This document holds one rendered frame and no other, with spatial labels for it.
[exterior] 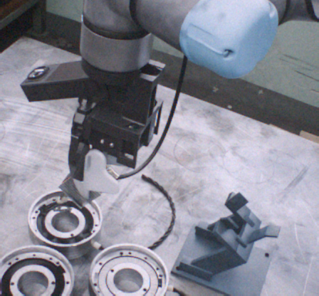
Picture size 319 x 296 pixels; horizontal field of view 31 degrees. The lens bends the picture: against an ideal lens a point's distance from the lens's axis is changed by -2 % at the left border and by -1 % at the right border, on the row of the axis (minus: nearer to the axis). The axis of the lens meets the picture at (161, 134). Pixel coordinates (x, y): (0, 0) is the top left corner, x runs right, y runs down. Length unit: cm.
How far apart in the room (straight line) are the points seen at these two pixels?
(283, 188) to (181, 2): 57
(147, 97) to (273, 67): 181
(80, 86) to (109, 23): 11
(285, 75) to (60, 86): 181
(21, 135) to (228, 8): 61
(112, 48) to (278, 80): 188
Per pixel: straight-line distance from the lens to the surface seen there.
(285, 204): 97
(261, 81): 243
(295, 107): 246
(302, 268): 89
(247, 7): 46
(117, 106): 63
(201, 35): 47
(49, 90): 66
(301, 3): 56
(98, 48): 57
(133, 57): 57
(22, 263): 79
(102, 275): 78
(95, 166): 68
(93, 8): 55
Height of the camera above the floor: 147
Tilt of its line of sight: 41 degrees down
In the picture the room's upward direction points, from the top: 10 degrees clockwise
